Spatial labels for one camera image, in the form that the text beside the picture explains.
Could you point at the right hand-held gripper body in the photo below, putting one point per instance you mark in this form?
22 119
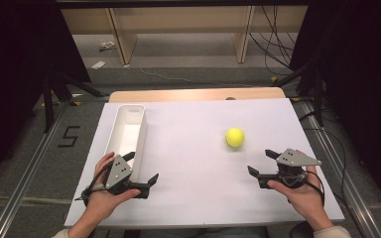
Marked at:
293 160

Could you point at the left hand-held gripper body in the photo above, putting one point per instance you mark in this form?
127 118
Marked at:
118 169

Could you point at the white plastic bin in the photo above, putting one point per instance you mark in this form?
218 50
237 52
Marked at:
126 134

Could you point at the yellow tennis ball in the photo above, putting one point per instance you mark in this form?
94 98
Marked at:
234 137

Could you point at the person's left hand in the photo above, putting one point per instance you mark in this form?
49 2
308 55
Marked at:
103 201

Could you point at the person's right hand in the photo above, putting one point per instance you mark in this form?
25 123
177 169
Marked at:
302 198

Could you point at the white table mat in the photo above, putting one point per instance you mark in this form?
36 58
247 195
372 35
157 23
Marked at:
195 172

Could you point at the black tripod stand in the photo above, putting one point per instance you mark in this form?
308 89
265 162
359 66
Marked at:
311 86
51 95

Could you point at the wooden table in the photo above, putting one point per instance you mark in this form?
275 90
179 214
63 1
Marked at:
185 95

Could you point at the flat white paper piece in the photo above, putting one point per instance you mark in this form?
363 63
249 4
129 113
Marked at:
98 64

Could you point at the black curtain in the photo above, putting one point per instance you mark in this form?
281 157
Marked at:
16 66
360 82

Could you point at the small packet on floor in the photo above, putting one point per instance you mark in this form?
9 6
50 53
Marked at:
107 45

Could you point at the metal floor rail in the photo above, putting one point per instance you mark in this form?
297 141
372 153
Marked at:
23 185
344 178

